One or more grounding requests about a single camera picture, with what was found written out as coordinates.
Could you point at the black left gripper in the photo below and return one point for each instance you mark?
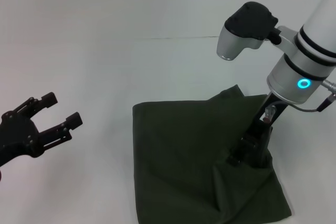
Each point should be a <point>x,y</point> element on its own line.
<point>17,137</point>

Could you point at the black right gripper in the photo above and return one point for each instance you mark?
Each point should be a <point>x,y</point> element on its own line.
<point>263,127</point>

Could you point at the dark green FREE t-shirt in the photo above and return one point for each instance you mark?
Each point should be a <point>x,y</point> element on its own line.
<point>204,161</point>

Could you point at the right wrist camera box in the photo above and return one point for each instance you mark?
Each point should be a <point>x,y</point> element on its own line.
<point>246,31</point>

